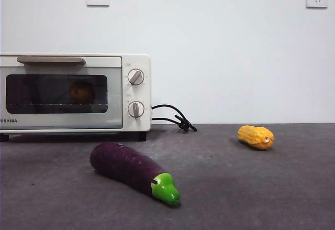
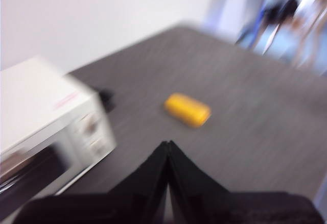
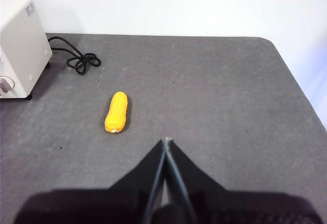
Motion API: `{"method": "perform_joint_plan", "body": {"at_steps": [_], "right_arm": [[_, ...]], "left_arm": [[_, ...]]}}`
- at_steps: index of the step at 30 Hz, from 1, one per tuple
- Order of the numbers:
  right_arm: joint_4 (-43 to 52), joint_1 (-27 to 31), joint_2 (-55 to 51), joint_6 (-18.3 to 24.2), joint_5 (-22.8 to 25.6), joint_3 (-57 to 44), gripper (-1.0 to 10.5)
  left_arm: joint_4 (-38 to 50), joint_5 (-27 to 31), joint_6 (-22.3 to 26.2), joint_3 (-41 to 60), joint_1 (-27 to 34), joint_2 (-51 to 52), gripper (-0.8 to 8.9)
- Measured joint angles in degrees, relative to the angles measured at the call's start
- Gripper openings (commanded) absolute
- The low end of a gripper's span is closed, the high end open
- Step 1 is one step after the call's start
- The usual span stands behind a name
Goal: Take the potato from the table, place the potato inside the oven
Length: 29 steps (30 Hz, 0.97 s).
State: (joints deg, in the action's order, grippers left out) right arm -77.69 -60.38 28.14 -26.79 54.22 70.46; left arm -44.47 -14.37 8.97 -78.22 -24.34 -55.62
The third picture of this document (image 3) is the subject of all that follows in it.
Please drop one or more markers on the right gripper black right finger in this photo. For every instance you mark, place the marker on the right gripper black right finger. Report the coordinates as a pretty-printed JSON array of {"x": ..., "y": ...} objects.
[{"x": 230, "y": 208}]

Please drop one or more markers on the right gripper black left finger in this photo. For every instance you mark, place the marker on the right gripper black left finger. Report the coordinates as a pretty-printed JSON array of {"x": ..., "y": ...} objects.
[{"x": 102, "y": 206}]

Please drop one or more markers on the beige oven knob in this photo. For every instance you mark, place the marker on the beige oven knob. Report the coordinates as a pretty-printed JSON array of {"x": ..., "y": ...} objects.
[{"x": 6, "y": 84}]

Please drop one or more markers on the white toaster oven housing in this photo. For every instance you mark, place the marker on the white toaster oven housing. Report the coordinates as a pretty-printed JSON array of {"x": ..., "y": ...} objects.
[{"x": 23, "y": 50}]

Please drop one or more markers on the yellow toy corn cob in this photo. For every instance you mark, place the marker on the yellow toy corn cob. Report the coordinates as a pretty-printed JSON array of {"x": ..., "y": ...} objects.
[{"x": 116, "y": 114}]

